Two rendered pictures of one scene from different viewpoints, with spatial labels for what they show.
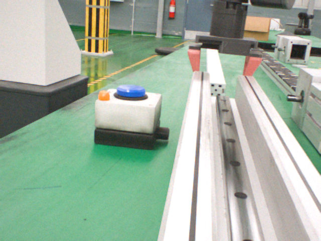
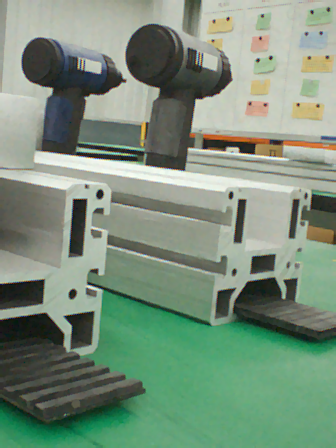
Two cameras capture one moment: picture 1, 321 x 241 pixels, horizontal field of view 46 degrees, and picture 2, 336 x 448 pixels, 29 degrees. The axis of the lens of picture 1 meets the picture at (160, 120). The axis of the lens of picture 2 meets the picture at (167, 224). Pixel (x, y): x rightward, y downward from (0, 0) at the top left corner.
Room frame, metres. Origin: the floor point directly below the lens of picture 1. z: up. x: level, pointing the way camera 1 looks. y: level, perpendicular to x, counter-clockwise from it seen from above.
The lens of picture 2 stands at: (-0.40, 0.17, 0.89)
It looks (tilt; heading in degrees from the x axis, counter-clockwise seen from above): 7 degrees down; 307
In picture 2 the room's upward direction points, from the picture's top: 6 degrees clockwise
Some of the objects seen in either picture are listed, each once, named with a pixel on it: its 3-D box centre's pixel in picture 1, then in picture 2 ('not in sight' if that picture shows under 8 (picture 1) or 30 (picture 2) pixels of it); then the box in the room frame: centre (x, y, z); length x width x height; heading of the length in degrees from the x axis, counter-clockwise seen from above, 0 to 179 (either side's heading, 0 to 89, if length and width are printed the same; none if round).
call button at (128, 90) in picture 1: (131, 93); not in sight; (0.51, 0.04, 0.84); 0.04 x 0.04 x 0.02
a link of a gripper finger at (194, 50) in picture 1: (207, 65); not in sight; (0.66, -0.07, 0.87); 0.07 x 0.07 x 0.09; 84
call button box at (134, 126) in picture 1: (135, 117); not in sight; (0.51, 0.04, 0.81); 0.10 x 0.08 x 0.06; 85
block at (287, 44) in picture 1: (291, 50); not in sight; (1.57, -0.51, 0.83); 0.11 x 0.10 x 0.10; 88
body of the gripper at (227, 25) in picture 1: (227, 25); not in sight; (0.66, -0.10, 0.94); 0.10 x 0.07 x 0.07; 84
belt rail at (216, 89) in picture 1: (212, 61); not in sight; (1.29, -0.16, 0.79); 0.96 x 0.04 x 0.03; 175
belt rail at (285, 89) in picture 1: (269, 66); not in sight; (1.28, -0.35, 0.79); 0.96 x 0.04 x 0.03; 175
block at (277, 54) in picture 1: (284, 47); not in sight; (1.69, -0.51, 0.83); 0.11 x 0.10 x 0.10; 82
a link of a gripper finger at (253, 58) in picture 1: (236, 69); not in sight; (0.66, -0.12, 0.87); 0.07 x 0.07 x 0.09; 84
